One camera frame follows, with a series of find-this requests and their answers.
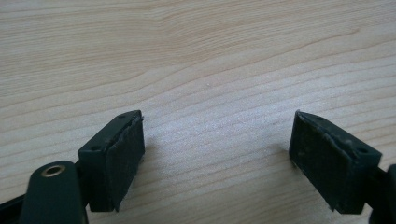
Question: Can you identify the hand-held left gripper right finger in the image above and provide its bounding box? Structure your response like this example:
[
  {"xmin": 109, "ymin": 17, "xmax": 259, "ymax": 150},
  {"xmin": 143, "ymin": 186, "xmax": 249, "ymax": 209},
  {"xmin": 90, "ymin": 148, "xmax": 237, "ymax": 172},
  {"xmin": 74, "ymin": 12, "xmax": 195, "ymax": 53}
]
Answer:
[{"xmin": 288, "ymin": 109, "xmax": 383, "ymax": 216}]

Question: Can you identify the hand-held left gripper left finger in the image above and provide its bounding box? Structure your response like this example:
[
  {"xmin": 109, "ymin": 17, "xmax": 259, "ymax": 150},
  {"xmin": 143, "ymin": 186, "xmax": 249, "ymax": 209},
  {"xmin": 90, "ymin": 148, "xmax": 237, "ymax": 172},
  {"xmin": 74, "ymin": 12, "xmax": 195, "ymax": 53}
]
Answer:
[{"xmin": 77, "ymin": 109, "xmax": 146, "ymax": 213}]

